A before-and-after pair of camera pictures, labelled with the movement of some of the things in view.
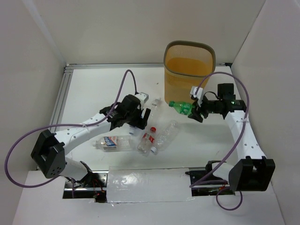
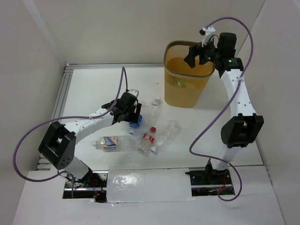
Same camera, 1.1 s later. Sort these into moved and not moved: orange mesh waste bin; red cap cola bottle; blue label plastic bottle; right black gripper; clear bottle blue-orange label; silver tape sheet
Moved: right black gripper; blue label plastic bottle
Not moved: silver tape sheet; red cap cola bottle; clear bottle blue-orange label; orange mesh waste bin
